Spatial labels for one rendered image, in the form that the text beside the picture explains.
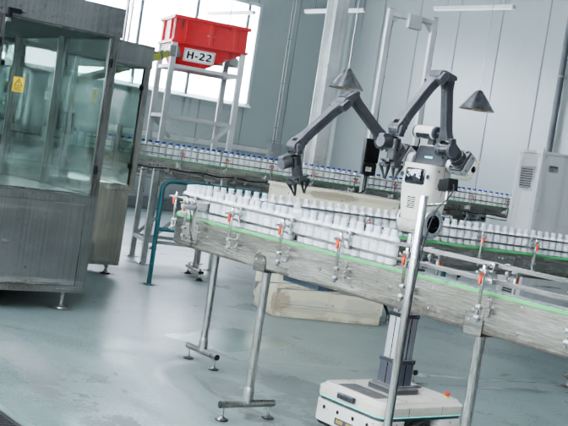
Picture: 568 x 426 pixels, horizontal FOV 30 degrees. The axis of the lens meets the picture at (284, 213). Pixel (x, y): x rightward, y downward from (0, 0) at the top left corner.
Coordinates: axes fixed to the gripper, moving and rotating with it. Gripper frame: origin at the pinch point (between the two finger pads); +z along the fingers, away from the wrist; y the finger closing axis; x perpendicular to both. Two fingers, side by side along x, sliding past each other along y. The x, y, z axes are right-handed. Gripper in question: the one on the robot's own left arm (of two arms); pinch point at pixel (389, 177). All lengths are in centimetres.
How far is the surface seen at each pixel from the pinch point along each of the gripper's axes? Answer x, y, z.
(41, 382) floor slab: 144, -97, 140
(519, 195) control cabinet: 345, 520, 4
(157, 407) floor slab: 90, -56, 140
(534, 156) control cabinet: 330, 515, -39
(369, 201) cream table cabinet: 335, 300, 28
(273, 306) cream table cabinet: 360, 227, 133
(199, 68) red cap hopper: 634, 290, -84
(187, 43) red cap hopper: 633, 268, -107
